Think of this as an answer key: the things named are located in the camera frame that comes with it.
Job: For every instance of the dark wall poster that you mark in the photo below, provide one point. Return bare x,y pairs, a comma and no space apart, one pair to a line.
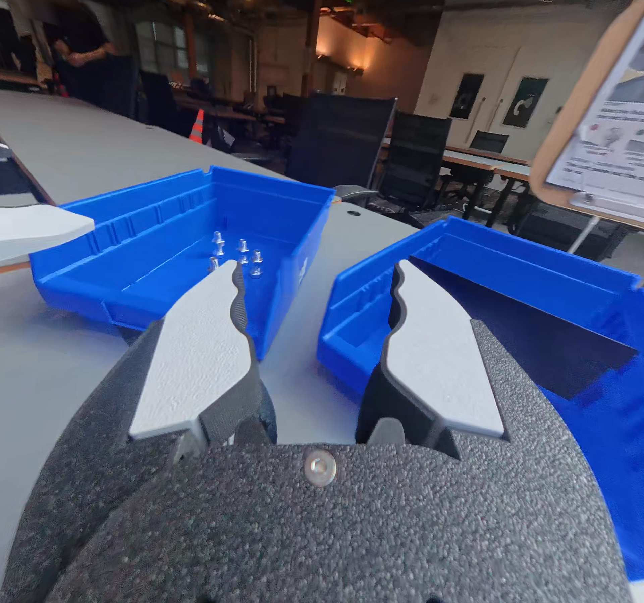
526,102
466,97

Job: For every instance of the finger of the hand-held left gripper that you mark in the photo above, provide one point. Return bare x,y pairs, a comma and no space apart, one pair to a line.
40,223

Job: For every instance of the paned window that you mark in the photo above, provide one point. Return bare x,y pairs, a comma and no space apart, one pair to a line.
168,44

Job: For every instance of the dark bin divider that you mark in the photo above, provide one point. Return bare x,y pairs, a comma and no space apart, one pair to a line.
528,341

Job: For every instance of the orange traffic cone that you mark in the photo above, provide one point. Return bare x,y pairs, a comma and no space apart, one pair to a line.
197,127

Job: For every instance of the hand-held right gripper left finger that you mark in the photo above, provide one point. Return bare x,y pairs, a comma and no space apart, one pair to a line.
196,356

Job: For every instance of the blue divided parts bin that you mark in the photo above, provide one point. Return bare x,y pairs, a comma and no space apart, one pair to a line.
342,341

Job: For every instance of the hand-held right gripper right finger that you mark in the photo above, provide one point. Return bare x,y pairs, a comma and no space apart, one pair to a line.
442,361

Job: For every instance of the wooden display board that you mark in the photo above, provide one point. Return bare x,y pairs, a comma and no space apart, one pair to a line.
568,109

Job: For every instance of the black office chair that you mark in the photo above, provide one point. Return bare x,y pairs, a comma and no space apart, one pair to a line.
490,141
158,94
337,140
417,160

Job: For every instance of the blue plastic bin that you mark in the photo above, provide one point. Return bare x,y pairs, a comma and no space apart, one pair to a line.
166,260

